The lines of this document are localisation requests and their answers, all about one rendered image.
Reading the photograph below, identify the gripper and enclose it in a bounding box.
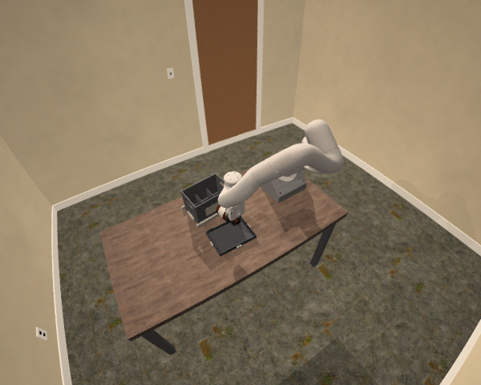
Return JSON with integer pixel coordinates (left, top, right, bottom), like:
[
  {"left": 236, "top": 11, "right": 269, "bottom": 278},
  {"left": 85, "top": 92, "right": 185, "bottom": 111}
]
[{"left": 225, "top": 202, "right": 245, "bottom": 226}]

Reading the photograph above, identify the dark grey crate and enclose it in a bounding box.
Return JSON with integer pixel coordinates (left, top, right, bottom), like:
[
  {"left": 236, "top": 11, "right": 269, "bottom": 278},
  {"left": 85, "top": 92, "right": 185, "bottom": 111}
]
[{"left": 181, "top": 176, "right": 224, "bottom": 224}]

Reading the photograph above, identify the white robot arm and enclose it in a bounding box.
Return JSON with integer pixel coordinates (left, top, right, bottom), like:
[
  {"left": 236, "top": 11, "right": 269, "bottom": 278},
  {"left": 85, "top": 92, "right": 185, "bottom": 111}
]
[{"left": 218, "top": 120, "right": 344, "bottom": 208}]

